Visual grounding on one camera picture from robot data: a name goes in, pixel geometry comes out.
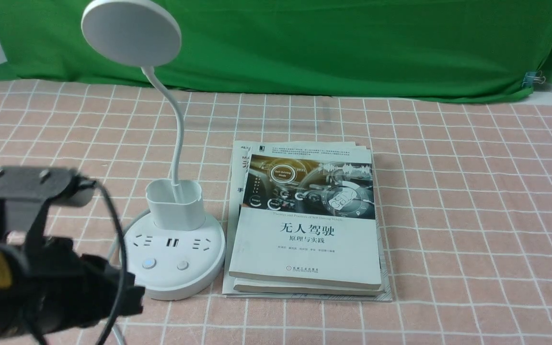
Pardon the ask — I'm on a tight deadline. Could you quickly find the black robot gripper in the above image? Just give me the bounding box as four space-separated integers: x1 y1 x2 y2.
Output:
0 238 145 342

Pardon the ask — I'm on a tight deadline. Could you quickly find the white desk lamp with sockets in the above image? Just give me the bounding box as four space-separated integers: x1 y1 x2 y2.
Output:
81 0 226 300

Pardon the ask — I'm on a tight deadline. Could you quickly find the bottom book in stack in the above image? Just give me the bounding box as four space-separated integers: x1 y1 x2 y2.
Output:
222 140 393 303

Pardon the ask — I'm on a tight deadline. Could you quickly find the top self-driving textbook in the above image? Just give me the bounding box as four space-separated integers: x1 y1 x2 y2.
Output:
229 147 383 290

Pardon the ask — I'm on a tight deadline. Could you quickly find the pink checkered tablecloth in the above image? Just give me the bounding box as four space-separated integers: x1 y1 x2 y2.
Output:
0 80 552 345

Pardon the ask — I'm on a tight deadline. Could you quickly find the green backdrop cloth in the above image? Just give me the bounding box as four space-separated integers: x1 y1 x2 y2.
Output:
0 0 552 104

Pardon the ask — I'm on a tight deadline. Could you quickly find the blue binder clip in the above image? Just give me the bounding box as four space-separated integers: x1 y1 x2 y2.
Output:
521 70 546 88

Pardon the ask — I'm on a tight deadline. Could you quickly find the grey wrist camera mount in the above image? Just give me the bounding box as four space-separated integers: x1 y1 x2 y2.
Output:
0 165 96 253

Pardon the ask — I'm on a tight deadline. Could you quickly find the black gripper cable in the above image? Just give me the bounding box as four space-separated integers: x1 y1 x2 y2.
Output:
20 176 128 345

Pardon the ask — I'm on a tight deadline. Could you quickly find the white lamp power cable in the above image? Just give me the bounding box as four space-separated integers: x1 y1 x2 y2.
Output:
107 221 138 345

